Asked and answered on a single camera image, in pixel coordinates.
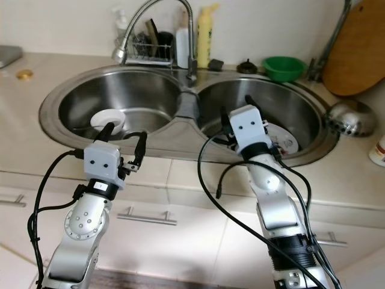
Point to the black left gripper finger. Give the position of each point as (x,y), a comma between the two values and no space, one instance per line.
(107,132)
(141,144)

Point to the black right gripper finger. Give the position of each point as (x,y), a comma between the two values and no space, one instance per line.
(225,117)
(251,102)

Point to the white floral plate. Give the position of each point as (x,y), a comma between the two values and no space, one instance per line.
(286,141)

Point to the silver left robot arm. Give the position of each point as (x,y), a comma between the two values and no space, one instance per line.
(81,226)

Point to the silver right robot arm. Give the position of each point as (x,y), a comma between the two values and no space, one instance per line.
(274,205)

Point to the small white dish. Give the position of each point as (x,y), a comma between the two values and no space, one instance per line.
(103,117)

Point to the black sink plug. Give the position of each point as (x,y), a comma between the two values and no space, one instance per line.
(246,67)

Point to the green plastic bowl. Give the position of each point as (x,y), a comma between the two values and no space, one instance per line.
(284,68)

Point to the stainless steel double sink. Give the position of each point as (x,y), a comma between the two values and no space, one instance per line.
(132,90)

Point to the small black sponge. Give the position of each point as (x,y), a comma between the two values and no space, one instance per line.
(215,65)

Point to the steel spring neck faucet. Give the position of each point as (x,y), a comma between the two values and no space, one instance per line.
(191,75)

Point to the yellow detergent bottle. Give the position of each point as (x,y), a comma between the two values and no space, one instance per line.
(204,36)

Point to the white plastic bottle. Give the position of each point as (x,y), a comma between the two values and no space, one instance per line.
(182,48)

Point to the small gold cap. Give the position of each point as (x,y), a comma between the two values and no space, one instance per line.
(24,74)

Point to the clear pump bottle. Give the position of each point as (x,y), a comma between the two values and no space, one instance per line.
(120,27)

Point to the dark dish brush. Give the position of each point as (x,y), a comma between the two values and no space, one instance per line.
(151,31)

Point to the wooden cutting board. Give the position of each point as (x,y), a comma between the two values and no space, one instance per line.
(358,51)

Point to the grey flat appliance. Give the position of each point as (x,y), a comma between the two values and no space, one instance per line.
(9,55)

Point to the white bottle red label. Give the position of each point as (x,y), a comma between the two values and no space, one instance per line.
(378,150)

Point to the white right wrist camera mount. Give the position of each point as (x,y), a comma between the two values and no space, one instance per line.
(249,129)

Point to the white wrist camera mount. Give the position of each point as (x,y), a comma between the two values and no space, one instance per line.
(249,129)
(102,161)

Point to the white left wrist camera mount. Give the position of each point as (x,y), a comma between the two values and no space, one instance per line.
(102,161)

